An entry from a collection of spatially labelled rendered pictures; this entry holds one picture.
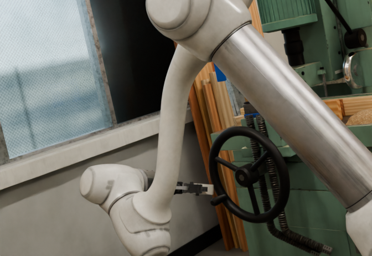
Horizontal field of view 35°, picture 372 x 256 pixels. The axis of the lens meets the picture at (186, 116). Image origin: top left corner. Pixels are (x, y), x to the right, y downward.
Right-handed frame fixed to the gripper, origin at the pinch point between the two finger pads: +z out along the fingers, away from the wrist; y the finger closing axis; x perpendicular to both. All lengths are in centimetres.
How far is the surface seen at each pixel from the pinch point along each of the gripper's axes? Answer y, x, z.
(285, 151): -20.1, -11.7, 12.2
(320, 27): -17, -54, 34
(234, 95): 64, -46, 83
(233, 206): -4.0, 4.8, 8.7
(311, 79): -15, -37, 32
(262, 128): -14.4, -18.1, 8.4
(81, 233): 124, 24, 42
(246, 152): -5.6, -11.6, 12.2
